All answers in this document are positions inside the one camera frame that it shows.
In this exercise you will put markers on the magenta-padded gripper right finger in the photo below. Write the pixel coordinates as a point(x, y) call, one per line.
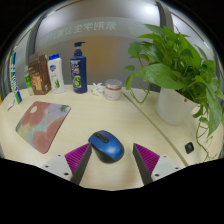
point(148, 159)

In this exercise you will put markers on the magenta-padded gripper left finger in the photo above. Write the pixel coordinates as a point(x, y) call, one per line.
point(77, 158)

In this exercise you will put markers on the blue and black computer mouse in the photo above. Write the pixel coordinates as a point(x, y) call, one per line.
point(107, 146)

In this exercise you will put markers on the floral pink green mouse pad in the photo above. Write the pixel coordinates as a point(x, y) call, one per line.
point(41, 125)

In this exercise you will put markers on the crumpled white tissue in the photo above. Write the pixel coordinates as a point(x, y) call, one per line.
point(97, 89)

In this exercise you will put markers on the small white jar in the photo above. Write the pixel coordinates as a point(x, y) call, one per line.
point(113, 91)

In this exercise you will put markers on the white bottle with blue cap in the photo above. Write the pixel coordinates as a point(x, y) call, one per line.
point(56, 76)

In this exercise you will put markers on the dark blue pump bottle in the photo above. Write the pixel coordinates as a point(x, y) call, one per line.
point(78, 73)

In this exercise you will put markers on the small white packet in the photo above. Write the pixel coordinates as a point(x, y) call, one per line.
point(11, 105)

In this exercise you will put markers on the clear bottle with green label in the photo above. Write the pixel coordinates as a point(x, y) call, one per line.
point(28, 83)

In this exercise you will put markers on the brown cardboard box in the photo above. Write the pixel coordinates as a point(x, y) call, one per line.
point(40, 76)

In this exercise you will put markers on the green plant in white pot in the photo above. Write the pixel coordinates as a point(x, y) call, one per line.
point(173, 66)

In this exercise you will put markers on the white green blue shuttlecock tube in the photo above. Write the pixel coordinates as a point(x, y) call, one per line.
point(14, 78)

